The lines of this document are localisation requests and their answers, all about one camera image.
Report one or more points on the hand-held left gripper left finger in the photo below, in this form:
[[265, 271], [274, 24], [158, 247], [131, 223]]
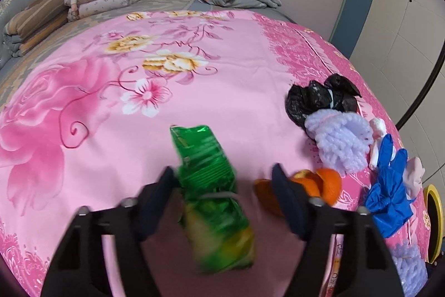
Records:
[[163, 186]]

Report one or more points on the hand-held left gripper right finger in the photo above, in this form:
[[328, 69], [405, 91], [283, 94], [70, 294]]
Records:
[[285, 192]]

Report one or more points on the orange peel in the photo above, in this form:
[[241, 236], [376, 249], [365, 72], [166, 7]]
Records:
[[326, 185]]

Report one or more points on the green snack packet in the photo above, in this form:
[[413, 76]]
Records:
[[208, 171]]

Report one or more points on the blue rubber glove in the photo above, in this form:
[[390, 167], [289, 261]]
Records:
[[386, 192]]

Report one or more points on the yellow rimmed bin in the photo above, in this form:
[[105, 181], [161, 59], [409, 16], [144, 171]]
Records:
[[429, 192]]

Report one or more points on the lavender chenille cloth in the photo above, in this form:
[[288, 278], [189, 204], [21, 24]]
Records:
[[340, 140]]

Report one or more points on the white red printed wrapper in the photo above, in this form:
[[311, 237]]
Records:
[[335, 265]]

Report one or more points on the black plastic bag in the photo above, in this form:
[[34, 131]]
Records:
[[306, 102]]

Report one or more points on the pink floral bedspread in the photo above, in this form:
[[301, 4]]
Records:
[[243, 74]]

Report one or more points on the lavender foam fruit net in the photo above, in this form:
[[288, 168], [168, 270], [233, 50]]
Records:
[[410, 265]]

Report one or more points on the brown striped pillow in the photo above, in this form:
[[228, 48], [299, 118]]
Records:
[[34, 18]]

